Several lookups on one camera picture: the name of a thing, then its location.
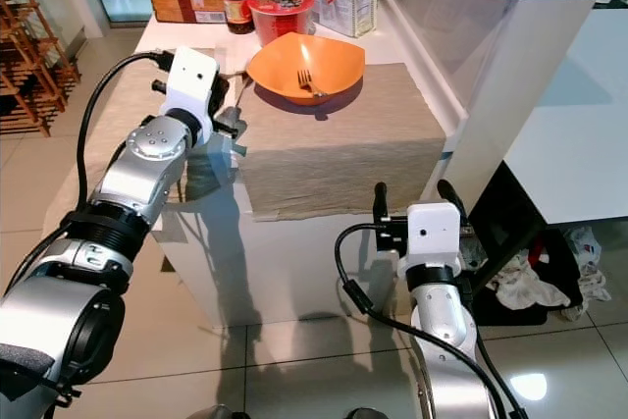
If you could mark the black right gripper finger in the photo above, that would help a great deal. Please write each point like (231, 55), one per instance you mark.
(381, 213)
(452, 195)

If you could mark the orange plastic plate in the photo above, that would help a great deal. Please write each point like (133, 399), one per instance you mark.
(334, 56)

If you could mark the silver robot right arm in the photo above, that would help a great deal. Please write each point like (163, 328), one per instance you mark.
(442, 321)

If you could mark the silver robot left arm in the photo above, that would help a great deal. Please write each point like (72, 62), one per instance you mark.
(49, 311)

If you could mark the black laundry basket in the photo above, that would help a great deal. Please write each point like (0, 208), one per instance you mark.
(510, 223)

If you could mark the metal fork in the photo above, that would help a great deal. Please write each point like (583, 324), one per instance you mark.
(306, 78)

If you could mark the beige crumpled cloth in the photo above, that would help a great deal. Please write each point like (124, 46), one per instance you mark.
(525, 287)

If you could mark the red lid sauce jar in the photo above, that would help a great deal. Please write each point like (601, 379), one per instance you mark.
(235, 9)

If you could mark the red instant noodle bowl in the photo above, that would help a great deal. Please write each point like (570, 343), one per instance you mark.
(280, 19)

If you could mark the white crumpled cloth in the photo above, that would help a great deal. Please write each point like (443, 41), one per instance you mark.
(584, 252)

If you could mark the wooden shelf rack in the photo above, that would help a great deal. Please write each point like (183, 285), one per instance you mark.
(34, 61)

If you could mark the grey robot left foot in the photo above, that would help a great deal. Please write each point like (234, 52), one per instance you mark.
(209, 412)

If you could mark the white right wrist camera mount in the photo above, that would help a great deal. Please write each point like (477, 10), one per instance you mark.
(430, 237)

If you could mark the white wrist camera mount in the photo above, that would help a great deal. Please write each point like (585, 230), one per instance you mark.
(430, 237)
(191, 85)

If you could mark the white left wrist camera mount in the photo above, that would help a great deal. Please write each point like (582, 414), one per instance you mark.
(191, 85)

